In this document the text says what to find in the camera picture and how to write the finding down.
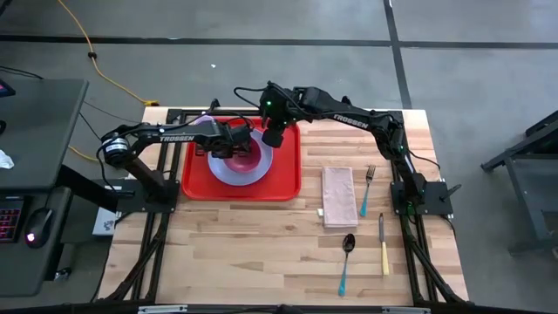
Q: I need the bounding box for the red plastic tray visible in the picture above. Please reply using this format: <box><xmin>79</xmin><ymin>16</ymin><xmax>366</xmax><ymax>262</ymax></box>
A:
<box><xmin>180</xmin><ymin>116</ymin><xmax>303</xmax><ymax>202</ymax></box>

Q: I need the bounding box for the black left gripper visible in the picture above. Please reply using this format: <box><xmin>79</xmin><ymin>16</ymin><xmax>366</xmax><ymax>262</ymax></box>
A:
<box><xmin>198</xmin><ymin>120</ymin><xmax>254</xmax><ymax>160</ymax></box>

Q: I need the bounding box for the fork with teal handle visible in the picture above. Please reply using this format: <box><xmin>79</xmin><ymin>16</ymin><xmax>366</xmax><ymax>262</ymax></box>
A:
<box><xmin>359</xmin><ymin>164</ymin><xmax>377</xmax><ymax>218</ymax></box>

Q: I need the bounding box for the white cardboard box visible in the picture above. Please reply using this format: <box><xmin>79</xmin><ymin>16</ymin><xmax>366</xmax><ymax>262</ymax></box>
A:
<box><xmin>92</xmin><ymin>207</ymin><xmax>122</xmax><ymax>237</ymax></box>

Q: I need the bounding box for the black aluminium table frame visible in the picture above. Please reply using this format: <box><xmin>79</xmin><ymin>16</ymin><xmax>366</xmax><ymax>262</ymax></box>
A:
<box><xmin>98</xmin><ymin>96</ymin><xmax>470</xmax><ymax>314</ymax></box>

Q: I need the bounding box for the spoon with teal handle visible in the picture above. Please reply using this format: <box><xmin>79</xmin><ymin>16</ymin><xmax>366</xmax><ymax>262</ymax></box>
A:
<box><xmin>337</xmin><ymin>233</ymin><xmax>357</xmax><ymax>297</ymax></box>

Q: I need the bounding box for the knife with yellow handle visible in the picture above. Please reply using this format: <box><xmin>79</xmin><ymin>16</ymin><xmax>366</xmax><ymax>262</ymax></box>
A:
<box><xmin>378</xmin><ymin>213</ymin><xmax>391</xmax><ymax>276</ymax></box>

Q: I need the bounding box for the beige cloth napkin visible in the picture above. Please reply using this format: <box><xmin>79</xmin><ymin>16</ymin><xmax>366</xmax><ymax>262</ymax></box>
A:
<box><xmin>321</xmin><ymin>166</ymin><xmax>359</xmax><ymax>229</ymax></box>

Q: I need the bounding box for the yellow extension cable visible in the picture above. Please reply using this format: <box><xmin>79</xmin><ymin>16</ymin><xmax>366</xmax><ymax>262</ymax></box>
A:
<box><xmin>55</xmin><ymin>0</ymin><xmax>160</xmax><ymax>163</ymax></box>

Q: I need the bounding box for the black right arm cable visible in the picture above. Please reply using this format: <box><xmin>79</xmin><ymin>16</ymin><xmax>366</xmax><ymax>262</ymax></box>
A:
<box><xmin>233</xmin><ymin>85</ymin><xmax>268</xmax><ymax>109</ymax></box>

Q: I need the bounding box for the magenta plastic bowl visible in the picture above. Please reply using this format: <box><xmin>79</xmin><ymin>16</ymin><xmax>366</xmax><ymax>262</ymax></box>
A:
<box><xmin>222</xmin><ymin>130</ymin><xmax>264</xmax><ymax>173</ymax></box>

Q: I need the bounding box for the black metal cart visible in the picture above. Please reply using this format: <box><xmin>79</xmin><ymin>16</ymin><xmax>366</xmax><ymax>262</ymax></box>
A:
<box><xmin>480</xmin><ymin>108</ymin><xmax>558</xmax><ymax>263</ymax></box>

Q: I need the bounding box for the black computer mouse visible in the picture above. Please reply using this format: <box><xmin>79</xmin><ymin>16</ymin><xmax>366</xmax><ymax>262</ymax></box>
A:
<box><xmin>24</xmin><ymin>207</ymin><xmax>55</xmax><ymax>250</ymax></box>

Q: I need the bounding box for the black office desk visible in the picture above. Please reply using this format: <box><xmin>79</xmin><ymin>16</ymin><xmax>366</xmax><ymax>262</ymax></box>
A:
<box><xmin>0</xmin><ymin>78</ymin><xmax>91</xmax><ymax>298</ymax></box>

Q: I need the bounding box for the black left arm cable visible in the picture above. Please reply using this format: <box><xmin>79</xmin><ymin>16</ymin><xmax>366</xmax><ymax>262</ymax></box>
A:
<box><xmin>172</xmin><ymin>110</ymin><xmax>256</xmax><ymax>132</ymax></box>

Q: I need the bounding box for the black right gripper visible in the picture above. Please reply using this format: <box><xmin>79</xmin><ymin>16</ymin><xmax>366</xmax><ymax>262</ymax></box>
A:
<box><xmin>260</xmin><ymin>82</ymin><xmax>302</xmax><ymax>149</ymax></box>

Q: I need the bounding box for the silver metal bracket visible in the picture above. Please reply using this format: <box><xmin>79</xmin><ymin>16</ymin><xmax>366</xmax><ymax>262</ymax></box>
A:
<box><xmin>382</xmin><ymin>306</ymin><xmax>432</xmax><ymax>314</ymax></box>
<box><xmin>138</xmin><ymin>304</ymin><xmax>188</xmax><ymax>314</ymax></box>

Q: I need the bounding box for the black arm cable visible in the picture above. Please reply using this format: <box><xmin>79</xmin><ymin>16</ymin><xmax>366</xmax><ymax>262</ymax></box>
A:
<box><xmin>172</xmin><ymin>110</ymin><xmax>256</xmax><ymax>132</ymax></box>
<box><xmin>233</xmin><ymin>85</ymin><xmax>268</xmax><ymax>109</ymax></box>

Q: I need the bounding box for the lavender round plate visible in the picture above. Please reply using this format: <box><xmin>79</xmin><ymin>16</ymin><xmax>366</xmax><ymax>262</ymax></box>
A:
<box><xmin>208</xmin><ymin>126</ymin><xmax>274</xmax><ymax>187</ymax></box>

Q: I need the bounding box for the backlit computer keyboard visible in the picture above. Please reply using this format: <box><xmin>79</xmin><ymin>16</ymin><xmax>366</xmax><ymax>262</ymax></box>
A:
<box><xmin>0</xmin><ymin>198</ymin><xmax>25</xmax><ymax>244</ymax></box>

